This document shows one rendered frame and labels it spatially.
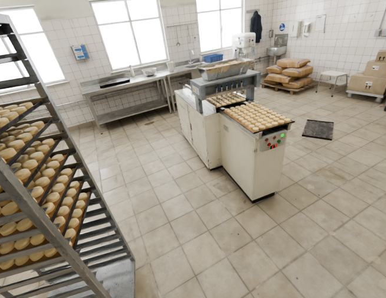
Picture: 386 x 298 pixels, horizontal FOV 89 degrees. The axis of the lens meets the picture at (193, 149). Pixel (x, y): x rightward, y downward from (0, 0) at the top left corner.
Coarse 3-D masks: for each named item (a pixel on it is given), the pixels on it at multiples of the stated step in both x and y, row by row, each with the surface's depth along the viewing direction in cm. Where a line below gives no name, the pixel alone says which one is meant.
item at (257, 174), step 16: (224, 128) 218; (240, 128) 184; (224, 144) 231; (240, 144) 192; (256, 144) 168; (224, 160) 246; (240, 160) 202; (256, 160) 177; (272, 160) 185; (240, 176) 214; (256, 176) 188; (272, 176) 196; (256, 192) 200; (272, 192) 209
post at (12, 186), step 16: (0, 160) 54; (0, 176) 55; (16, 192) 58; (32, 208) 62; (48, 224) 68; (48, 240) 70; (64, 240) 74; (64, 256) 76; (80, 272) 83; (96, 288) 91
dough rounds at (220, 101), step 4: (220, 96) 241; (224, 96) 239; (228, 96) 241; (232, 96) 236; (236, 96) 234; (208, 100) 237; (212, 100) 234; (216, 100) 232; (220, 100) 230; (224, 100) 228; (228, 100) 231; (232, 100) 225; (236, 100) 224; (240, 100) 228; (244, 100) 224; (212, 104) 228; (216, 104) 221; (220, 104) 219; (224, 104) 218; (228, 104) 220
